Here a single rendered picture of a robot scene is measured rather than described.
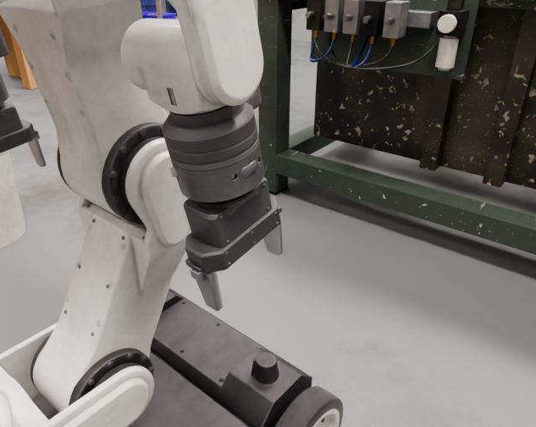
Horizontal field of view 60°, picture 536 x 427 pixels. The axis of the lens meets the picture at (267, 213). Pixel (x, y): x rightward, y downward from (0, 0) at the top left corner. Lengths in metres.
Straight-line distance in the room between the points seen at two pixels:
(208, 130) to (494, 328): 1.14
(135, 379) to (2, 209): 1.11
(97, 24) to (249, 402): 0.63
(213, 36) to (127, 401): 0.57
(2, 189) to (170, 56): 1.40
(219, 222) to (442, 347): 0.94
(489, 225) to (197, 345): 0.98
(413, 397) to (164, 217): 0.75
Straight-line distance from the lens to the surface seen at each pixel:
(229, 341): 0.98
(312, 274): 1.48
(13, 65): 4.43
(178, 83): 0.41
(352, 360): 1.22
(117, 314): 0.74
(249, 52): 0.40
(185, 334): 1.01
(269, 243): 0.58
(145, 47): 0.43
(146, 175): 0.61
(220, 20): 0.37
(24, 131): 0.88
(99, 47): 0.60
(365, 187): 1.69
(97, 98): 0.61
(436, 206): 1.60
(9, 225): 1.82
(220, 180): 0.43
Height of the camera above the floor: 0.88
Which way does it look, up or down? 29 degrees down
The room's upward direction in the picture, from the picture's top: straight up
